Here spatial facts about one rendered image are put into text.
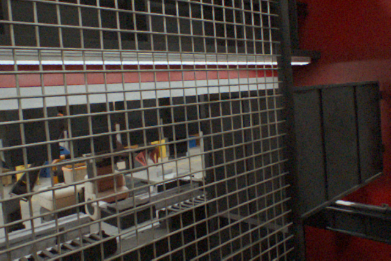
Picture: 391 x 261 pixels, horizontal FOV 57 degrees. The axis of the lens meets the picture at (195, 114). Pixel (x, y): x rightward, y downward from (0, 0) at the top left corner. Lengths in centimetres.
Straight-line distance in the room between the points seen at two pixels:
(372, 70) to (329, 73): 21
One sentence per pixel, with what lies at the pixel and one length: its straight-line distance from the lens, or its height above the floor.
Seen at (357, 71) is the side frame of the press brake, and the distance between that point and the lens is 195.
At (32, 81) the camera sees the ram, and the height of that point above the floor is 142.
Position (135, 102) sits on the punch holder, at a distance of 133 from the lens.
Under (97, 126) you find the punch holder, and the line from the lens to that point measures 126.
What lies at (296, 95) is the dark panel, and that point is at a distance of 124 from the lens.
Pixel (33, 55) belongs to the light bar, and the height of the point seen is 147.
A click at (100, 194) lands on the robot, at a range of 225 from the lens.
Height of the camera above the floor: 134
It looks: 3 degrees down
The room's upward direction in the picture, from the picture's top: 5 degrees counter-clockwise
